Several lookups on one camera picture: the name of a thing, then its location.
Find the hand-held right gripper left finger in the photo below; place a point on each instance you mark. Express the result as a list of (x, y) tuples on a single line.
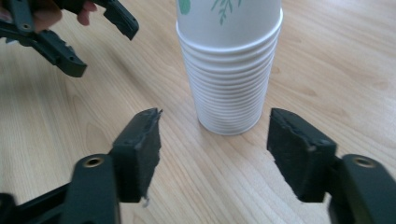
[(137, 155)]

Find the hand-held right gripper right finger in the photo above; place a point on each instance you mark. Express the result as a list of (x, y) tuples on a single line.
[(299, 152)]

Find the stack of white paper cups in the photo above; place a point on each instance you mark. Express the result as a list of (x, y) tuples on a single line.
[(229, 77)]

